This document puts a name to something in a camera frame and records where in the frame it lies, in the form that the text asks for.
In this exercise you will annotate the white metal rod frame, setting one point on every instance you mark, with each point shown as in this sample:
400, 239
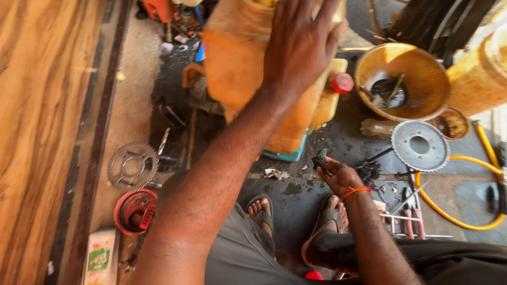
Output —
412, 218

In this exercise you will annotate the blue plastic piece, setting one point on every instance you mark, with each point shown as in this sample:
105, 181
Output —
201, 53

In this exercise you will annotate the grey right sandal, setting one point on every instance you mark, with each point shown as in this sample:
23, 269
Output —
330, 215

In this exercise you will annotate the small dark greasy part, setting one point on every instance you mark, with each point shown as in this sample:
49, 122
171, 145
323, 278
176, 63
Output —
320, 159

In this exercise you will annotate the red screw cap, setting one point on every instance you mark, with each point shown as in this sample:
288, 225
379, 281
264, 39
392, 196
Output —
342, 83

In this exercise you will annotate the orange wrist thread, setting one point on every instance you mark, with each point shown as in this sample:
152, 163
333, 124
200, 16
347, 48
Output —
353, 191

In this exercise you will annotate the white green carton box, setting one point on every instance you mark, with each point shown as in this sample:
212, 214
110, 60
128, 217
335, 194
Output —
99, 257

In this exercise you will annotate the wooden panel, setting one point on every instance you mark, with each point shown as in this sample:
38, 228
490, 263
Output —
39, 138

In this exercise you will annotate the silver solid sprocket disc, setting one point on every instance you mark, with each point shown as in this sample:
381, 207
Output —
433, 152

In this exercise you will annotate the yellow plastic basin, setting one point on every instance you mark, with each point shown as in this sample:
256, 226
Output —
424, 75

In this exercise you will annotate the orange plastic drum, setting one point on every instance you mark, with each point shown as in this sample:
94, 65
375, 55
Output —
481, 75

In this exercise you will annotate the red ball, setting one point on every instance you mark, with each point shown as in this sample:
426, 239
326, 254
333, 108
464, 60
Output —
314, 275

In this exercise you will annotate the small round dirty tin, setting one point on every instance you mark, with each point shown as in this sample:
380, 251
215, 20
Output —
453, 123

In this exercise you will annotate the dark wooden planks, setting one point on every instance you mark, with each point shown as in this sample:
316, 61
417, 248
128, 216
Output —
435, 23

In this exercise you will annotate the metal drill bit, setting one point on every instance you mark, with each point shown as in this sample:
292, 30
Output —
163, 141

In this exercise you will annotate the large orange plastic can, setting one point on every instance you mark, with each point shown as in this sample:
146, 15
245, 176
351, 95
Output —
237, 59

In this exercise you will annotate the grey sandal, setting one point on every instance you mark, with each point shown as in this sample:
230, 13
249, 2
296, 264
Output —
330, 215
262, 217

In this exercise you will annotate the red round container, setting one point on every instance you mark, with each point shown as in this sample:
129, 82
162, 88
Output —
126, 213

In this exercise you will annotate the grey trousers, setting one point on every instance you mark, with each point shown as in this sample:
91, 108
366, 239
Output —
245, 261

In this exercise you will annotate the clear glass bottle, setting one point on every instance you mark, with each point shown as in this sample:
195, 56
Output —
376, 128

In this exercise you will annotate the person's left hand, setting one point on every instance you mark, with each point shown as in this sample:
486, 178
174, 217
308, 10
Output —
297, 51

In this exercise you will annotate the grey left sandal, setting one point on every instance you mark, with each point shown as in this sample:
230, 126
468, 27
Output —
262, 217

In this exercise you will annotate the dirty brush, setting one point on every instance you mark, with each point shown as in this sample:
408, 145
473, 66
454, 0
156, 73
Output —
390, 95

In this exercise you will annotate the red machine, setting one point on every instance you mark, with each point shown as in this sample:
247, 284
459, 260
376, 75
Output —
156, 8

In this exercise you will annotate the small yellow plastic can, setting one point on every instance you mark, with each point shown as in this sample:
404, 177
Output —
326, 103

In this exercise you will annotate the person's right hand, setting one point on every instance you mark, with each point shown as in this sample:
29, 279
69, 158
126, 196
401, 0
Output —
340, 176

